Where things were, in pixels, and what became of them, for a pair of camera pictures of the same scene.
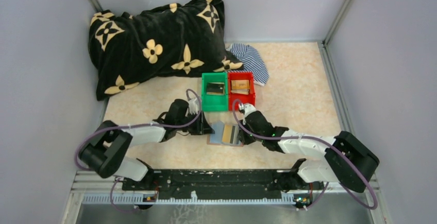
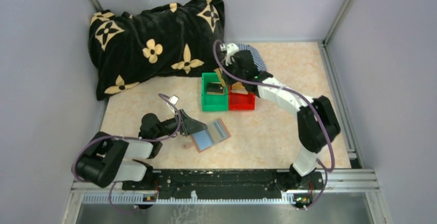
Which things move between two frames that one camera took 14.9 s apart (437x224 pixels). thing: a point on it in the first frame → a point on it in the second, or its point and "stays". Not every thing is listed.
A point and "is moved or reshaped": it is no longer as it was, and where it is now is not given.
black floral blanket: (167, 40) stays
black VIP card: (215, 87) stays
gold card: (227, 133) → (219, 73)
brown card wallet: (225, 134) is moved or reshaped
